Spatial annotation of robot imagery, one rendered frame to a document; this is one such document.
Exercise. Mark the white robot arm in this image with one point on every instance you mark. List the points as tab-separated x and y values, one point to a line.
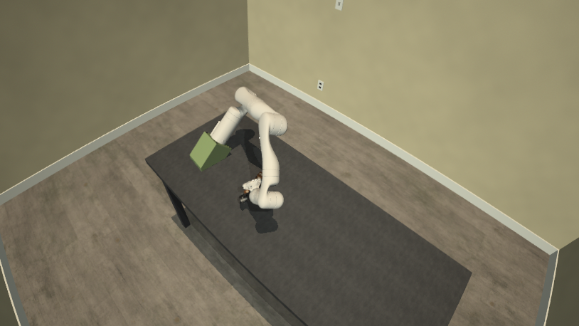
270	123

